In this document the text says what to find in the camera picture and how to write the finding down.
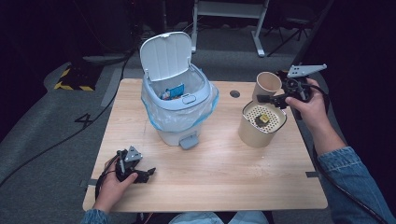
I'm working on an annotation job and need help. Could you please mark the yellow and dark scrap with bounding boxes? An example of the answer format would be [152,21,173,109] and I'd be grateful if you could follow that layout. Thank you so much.
[254,113,271,128]

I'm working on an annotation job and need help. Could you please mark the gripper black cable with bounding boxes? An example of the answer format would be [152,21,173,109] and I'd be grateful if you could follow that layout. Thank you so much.
[94,153,121,201]
[306,82,389,224]

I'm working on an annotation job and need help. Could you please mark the black floor cable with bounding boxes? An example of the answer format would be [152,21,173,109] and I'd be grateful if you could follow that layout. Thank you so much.
[0,46,138,188]

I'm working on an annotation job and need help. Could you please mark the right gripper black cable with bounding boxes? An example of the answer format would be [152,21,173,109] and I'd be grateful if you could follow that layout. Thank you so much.
[306,82,389,224]

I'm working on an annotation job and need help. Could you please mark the person's left hand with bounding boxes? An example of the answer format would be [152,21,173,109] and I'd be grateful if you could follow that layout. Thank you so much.
[92,155,139,214]

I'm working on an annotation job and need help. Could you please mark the white desk frame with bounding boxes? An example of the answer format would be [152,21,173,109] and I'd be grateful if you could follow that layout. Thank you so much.
[191,0,271,58]

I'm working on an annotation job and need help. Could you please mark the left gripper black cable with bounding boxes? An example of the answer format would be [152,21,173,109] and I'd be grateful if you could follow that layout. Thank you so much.
[94,153,121,201]

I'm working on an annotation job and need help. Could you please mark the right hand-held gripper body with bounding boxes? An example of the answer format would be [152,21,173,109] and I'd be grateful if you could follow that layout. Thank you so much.
[278,63,329,110]

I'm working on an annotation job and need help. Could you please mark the white pedal trash bin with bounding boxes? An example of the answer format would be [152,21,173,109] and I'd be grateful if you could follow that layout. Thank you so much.
[139,31,219,150]

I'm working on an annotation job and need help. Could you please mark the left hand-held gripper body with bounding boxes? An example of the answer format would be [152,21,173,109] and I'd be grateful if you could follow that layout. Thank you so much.
[115,145,145,183]

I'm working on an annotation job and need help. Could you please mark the person's left leg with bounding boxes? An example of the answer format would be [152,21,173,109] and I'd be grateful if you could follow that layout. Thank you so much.
[168,212,224,224]

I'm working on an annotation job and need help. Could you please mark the yellow black striped mat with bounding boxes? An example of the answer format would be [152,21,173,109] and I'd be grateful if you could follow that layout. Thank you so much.
[53,65,95,92]

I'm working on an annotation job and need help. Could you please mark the person's leg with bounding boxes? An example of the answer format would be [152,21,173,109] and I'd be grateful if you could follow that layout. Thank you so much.
[168,212,224,224]
[228,210,270,224]

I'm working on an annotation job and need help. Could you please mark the beige paper cup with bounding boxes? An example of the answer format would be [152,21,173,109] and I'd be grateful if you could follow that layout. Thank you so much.
[251,71,283,103]

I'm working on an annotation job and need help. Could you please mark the beige container with strainer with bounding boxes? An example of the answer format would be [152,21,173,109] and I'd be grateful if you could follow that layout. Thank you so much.
[237,100,288,149]

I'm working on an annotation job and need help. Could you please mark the person's right leg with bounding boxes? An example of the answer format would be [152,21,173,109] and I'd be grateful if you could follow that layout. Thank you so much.
[228,210,270,224]

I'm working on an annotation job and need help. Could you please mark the blue snack packet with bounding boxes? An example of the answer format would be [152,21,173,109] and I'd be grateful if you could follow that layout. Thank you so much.
[160,82,186,101]

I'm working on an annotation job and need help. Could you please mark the person's right hand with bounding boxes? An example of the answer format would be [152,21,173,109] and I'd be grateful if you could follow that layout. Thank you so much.
[284,77,330,133]

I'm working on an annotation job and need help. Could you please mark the black tripod stand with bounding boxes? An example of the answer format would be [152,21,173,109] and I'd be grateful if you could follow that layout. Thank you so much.
[266,13,314,58]

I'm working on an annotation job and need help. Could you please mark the clear plastic bin liner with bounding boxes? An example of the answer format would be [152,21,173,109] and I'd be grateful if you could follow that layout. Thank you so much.
[141,70,220,133]

